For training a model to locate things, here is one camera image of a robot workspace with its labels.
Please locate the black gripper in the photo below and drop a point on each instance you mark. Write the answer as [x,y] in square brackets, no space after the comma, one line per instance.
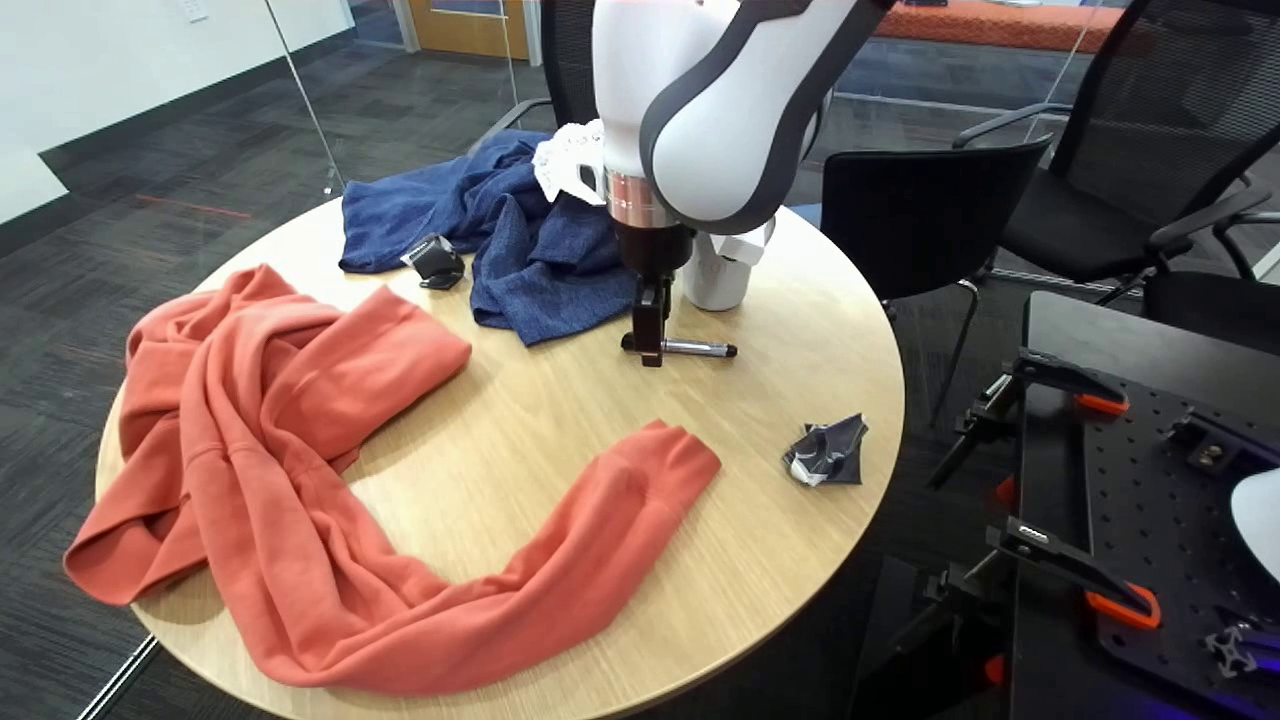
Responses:
[652,253]

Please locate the white ceramic mug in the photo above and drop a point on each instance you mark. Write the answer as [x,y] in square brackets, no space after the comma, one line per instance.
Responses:
[723,267]

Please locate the black marker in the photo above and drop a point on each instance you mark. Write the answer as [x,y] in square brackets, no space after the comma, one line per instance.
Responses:
[697,350]

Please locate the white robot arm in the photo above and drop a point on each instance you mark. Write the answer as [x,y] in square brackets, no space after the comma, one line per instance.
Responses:
[705,113]

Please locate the navy blue cloth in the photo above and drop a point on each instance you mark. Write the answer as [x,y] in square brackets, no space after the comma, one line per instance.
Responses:
[543,268]

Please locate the white paper doily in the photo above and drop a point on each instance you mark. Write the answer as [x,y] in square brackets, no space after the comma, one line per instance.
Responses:
[574,161]

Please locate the round wooden table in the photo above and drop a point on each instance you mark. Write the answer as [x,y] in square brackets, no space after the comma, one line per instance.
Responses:
[476,465]

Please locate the small black binder clip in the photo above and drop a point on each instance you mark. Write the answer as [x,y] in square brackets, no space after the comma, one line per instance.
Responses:
[433,262]

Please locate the black chair behind table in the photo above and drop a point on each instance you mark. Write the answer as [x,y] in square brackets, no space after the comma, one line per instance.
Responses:
[566,58]

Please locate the orange black clamp right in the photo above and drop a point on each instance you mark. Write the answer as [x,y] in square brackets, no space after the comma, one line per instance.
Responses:
[994,409]

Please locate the orange black clamp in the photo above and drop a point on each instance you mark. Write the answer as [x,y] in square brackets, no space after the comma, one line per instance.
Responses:
[1025,546]
[994,409]

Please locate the orange red sweater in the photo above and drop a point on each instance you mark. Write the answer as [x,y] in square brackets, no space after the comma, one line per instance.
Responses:
[238,413]

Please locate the black perforated mounting board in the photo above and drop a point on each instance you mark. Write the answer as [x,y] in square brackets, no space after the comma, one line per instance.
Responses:
[1159,515]

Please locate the orange black clamp left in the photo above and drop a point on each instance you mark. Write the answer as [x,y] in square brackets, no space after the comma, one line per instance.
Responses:
[1025,546]

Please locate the black mesh office chair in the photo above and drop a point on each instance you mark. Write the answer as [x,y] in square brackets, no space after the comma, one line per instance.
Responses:
[1159,146]

